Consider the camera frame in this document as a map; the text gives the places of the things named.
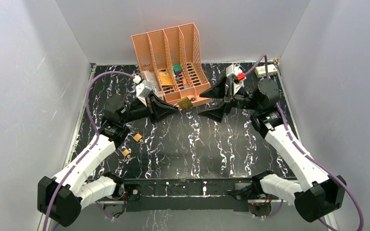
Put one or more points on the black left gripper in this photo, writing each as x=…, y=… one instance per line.
x=152, y=108

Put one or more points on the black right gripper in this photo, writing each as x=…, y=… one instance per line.
x=217, y=113

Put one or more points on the large brass padlock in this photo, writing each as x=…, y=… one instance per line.
x=185, y=103

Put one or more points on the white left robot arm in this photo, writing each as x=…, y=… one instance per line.
x=63, y=196

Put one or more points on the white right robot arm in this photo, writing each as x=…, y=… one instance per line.
x=316, y=193

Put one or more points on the yellow envelope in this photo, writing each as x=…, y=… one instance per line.
x=165, y=78

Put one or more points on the brass padlock upper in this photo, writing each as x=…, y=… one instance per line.
x=137, y=137

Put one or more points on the white paper sheet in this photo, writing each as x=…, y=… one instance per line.
x=151, y=77

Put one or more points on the green teal box in organizer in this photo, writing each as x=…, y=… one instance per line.
x=177, y=69

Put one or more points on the brass padlock lower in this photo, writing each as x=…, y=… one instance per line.
x=126, y=154

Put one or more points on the orange plastic file organizer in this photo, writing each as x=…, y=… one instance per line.
x=159, y=50

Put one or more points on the white green small box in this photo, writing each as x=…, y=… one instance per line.
x=264, y=71

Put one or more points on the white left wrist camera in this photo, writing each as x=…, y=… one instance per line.
x=143, y=90

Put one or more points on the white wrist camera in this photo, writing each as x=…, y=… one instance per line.
x=143, y=90
x=236, y=77

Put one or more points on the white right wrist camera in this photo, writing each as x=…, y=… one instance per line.
x=236, y=77

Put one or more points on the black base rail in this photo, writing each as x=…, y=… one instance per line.
x=234, y=194

